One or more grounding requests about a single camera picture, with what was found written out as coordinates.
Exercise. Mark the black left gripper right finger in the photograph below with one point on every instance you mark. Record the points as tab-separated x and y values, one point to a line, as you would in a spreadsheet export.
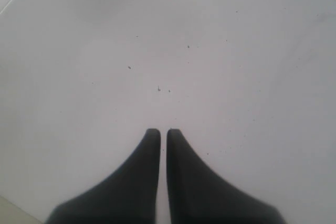
198	195

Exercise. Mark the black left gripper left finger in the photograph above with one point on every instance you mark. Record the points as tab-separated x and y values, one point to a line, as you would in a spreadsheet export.
128	195

